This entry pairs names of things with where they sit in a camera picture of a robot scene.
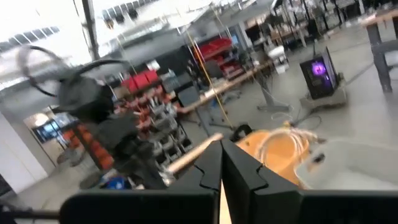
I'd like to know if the grey plastic bin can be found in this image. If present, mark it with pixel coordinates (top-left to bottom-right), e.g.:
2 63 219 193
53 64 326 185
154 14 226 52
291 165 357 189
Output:
294 139 398 191

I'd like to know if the light blue ethernet cable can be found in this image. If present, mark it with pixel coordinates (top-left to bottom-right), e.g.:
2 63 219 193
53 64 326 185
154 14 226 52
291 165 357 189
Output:
256 124 326 164

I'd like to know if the black coiled floor cable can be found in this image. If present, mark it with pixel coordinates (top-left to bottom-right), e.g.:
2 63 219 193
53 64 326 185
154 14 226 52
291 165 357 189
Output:
229 123 254 142

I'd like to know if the shelf with red bins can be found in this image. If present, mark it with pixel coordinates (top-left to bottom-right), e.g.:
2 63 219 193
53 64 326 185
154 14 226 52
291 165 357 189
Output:
194 37 248 82
119 70 193 166

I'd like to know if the black computer tower purple light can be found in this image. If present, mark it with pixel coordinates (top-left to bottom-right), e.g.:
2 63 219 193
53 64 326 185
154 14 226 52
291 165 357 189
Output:
299 46 340 100

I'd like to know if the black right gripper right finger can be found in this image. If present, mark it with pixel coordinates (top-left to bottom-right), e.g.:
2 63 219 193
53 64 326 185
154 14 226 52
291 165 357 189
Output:
221 139 398 224

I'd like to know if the yellow plastic bin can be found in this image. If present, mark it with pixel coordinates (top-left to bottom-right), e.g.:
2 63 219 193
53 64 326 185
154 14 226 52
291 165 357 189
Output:
235 129 312 187

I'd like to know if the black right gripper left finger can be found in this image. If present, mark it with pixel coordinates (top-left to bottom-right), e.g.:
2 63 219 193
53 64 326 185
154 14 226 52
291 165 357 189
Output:
58 139 223 224

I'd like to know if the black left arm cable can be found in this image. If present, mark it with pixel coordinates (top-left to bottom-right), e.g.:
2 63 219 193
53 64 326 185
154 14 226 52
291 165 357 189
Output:
17 45 132 98

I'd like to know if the black leg work table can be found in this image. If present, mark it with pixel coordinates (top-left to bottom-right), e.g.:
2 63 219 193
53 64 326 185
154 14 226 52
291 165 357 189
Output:
360 9 398 94

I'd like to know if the yellow hanging cable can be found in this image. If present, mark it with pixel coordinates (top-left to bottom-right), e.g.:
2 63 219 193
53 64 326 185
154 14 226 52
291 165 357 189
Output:
185 29 234 130

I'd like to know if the long wooden workbench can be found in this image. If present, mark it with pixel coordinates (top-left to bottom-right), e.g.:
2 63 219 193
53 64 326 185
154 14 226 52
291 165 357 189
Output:
177 60 276 114

